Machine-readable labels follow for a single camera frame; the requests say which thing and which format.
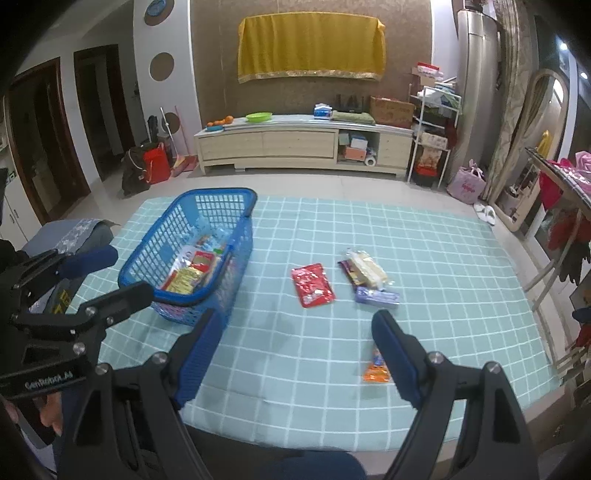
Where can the blue plastic basket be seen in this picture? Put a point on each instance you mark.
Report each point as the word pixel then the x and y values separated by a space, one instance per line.
pixel 240 249

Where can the black bag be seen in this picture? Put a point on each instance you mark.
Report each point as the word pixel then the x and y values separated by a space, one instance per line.
pixel 134 173

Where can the white and green snack packet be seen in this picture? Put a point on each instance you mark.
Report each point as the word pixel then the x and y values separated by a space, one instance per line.
pixel 187 279

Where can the round brown wall disc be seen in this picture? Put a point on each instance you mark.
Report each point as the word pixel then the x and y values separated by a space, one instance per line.
pixel 161 66

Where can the silver standing air conditioner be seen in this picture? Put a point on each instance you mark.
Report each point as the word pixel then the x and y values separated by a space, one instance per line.
pixel 478 92

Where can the teal checked tablecloth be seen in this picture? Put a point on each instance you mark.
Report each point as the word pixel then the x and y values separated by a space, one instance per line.
pixel 415 230

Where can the pink bag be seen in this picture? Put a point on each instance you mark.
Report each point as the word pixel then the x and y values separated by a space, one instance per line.
pixel 466 184

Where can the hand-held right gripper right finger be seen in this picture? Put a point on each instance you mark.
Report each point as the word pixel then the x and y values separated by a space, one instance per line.
pixel 397 355

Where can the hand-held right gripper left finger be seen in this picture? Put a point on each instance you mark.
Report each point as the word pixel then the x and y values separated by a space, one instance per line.
pixel 198 360

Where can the white metal shelf rack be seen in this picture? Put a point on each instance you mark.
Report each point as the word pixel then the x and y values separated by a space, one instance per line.
pixel 431 138

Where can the green plastic bowl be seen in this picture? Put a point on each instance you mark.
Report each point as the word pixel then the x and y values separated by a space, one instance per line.
pixel 258 117

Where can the cream low cabinet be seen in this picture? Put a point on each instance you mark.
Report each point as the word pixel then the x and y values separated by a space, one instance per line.
pixel 295 143

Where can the small orange snack packet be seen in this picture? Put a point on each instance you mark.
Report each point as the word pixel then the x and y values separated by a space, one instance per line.
pixel 375 373

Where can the purple snack packet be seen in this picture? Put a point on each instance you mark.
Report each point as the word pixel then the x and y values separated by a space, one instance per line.
pixel 374 296

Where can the grey covered chair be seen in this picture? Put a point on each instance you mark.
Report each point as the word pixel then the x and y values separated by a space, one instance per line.
pixel 99 235

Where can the paper towel roll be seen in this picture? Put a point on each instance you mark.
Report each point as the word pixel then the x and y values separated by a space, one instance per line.
pixel 371 160

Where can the dark wooden door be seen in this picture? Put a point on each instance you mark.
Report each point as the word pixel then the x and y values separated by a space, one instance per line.
pixel 108 110
pixel 46 147

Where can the red bag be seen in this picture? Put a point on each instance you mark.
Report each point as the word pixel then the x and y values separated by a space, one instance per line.
pixel 158 164

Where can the red garment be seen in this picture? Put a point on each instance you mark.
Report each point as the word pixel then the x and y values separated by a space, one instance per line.
pixel 565 230

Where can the yellow fringed cloth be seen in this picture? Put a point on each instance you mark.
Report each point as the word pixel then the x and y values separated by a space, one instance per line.
pixel 311 46

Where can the red snack packet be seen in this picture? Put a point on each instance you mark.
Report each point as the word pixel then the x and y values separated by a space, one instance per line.
pixel 313 284

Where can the blue tissue box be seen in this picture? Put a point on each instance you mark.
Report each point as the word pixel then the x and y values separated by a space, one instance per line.
pixel 323 111

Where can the round wall clock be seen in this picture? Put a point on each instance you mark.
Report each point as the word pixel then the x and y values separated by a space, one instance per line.
pixel 157 7

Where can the brown cardboard box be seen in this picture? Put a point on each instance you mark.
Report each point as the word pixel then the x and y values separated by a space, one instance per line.
pixel 392 110

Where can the green cushion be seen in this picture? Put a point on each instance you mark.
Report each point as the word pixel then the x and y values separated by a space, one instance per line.
pixel 353 117

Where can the person's left hand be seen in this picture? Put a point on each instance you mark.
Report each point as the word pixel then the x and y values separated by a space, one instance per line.
pixel 51 410

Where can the cream framed standing mirror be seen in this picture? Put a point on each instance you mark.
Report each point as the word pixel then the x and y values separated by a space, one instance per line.
pixel 517 217

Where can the clear blue-white snack packet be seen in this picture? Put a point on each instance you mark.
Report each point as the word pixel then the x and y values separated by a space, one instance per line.
pixel 212 240

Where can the pair of white slippers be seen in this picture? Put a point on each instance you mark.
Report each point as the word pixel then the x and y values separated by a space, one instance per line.
pixel 485 214

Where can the patterned curtain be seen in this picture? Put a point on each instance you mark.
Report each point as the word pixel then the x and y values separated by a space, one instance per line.
pixel 515 92

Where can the yellow wafer packet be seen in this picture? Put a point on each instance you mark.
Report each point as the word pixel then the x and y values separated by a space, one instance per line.
pixel 369 270

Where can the plate of oranges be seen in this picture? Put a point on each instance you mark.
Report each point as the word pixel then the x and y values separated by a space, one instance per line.
pixel 219 123

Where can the person's blue trouser leg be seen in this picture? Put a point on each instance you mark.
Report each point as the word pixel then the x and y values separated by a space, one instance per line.
pixel 314 466

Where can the green cracker packet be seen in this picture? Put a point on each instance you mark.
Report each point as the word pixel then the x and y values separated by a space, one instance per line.
pixel 205 261

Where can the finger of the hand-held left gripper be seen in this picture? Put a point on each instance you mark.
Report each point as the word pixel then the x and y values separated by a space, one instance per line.
pixel 92 261
pixel 124 297

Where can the white cupboard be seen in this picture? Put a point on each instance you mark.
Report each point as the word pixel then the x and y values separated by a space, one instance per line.
pixel 16 207

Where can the pink garment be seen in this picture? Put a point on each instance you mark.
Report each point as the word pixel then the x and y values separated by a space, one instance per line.
pixel 579 166

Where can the clothes drying rack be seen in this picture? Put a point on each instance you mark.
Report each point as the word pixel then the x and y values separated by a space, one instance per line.
pixel 545 286

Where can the orange box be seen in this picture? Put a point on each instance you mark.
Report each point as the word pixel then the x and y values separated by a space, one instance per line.
pixel 355 153

